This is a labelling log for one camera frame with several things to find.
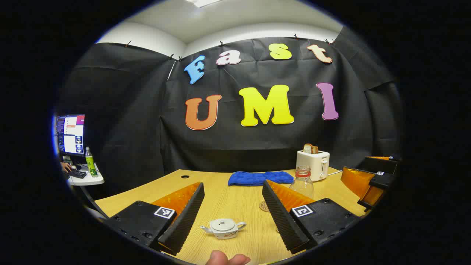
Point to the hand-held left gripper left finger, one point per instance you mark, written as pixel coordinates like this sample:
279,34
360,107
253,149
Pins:
186,215

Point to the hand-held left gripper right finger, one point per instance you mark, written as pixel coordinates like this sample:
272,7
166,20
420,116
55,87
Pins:
281,217

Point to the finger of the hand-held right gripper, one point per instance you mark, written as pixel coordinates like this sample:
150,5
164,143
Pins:
382,180
382,165

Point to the round brown coaster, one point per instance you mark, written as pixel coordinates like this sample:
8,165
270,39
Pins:
263,206

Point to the clear plastic water bottle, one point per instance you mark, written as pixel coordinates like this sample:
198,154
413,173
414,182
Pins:
303,184

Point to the white teacup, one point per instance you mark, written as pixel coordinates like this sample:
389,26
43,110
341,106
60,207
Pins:
224,235

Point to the green drink bottle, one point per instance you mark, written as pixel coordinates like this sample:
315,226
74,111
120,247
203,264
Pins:
91,163

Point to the blue towel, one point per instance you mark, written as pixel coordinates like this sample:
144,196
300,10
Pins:
257,178

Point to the white toaster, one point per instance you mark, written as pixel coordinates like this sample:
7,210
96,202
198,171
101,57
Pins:
311,163

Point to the white side table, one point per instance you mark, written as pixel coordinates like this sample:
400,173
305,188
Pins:
88,180

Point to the black backdrop cloth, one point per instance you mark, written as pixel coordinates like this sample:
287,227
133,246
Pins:
147,110

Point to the black keyboard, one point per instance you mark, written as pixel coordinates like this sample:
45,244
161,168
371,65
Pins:
77,174

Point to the computer monitor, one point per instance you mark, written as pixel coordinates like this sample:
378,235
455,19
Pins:
70,134

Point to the ceiling light panel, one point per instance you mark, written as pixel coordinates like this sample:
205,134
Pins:
202,2

